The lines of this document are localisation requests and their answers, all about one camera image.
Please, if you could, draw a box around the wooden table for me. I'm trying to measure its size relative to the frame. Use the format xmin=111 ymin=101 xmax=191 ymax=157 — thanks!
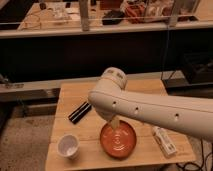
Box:
xmin=45 ymin=81 xmax=196 ymax=171

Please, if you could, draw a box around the orange clutter on shelf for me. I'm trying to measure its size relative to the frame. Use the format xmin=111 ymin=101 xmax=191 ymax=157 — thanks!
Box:
xmin=125 ymin=1 xmax=173 ymax=24

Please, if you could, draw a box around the black cable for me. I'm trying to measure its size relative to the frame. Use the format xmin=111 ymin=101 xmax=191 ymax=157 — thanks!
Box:
xmin=175 ymin=139 xmax=213 ymax=171

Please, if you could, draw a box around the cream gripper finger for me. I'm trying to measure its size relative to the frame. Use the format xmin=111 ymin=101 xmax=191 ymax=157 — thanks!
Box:
xmin=110 ymin=116 xmax=120 ymax=130

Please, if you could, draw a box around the black rectangular block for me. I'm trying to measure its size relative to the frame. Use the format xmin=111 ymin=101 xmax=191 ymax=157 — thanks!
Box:
xmin=68 ymin=102 xmax=92 ymax=124

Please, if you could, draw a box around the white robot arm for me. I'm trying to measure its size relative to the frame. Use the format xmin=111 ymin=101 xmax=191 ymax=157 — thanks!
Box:
xmin=88 ymin=67 xmax=213 ymax=142

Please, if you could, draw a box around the white ceramic cup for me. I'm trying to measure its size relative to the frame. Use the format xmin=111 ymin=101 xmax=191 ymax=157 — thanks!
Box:
xmin=57 ymin=134 xmax=79 ymax=159

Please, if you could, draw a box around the black bag on shelf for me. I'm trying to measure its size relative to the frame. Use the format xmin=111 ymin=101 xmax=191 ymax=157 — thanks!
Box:
xmin=102 ymin=10 xmax=124 ymax=25

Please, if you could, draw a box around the grey right shelf post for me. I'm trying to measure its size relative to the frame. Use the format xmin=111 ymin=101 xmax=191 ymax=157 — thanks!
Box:
xmin=168 ymin=0 xmax=182 ymax=27

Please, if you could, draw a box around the orange plate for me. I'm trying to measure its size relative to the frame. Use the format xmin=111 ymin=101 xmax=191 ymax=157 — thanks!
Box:
xmin=100 ymin=120 xmax=137 ymax=159

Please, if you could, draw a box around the grey shelf post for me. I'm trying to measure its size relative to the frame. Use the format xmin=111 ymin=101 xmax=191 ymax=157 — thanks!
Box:
xmin=79 ymin=0 xmax=90 ymax=31
xmin=168 ymin=0 xmax=182 ymax=27

